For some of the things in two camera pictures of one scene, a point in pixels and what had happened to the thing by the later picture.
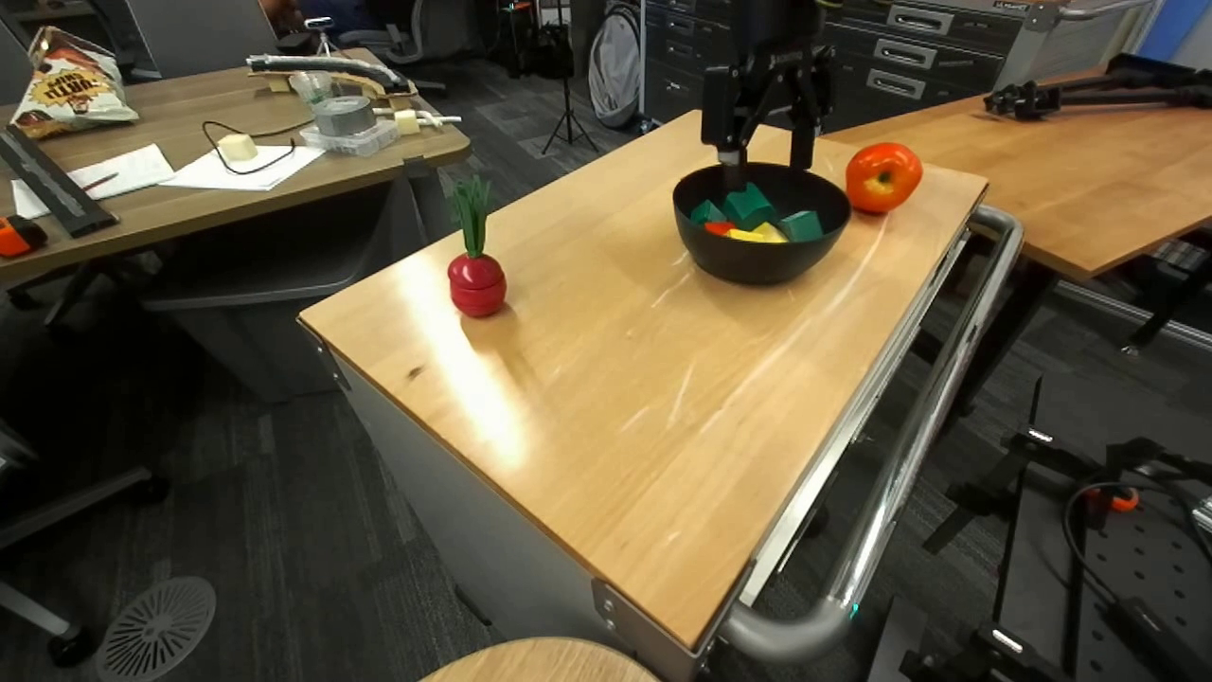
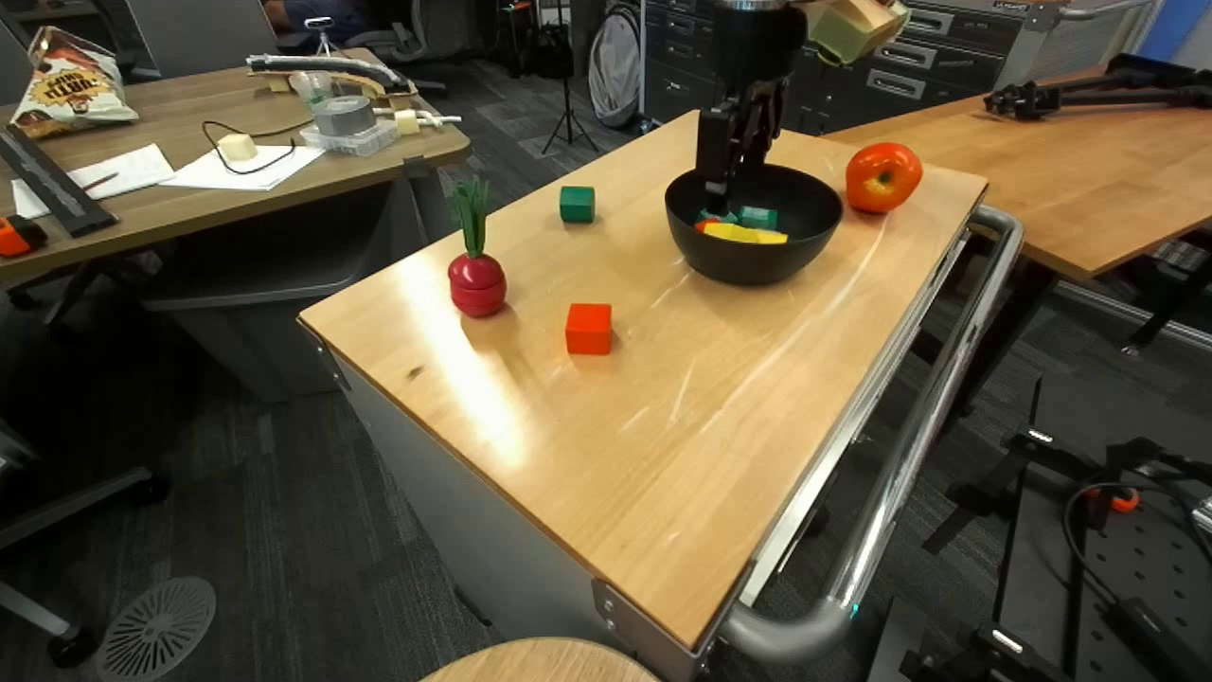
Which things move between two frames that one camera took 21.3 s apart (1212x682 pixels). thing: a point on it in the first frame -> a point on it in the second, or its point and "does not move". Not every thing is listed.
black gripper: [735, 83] -> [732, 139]
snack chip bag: [72, 83] does not move
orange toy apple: [885, 175] does not move
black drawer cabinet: [889, 57] does not move
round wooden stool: [541, 662] does not move
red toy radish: [473, 278] does not move
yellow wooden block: [760, 237] does not move
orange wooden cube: [716, 228] -> [587, 326]
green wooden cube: [708, 215] -> [577, 203]
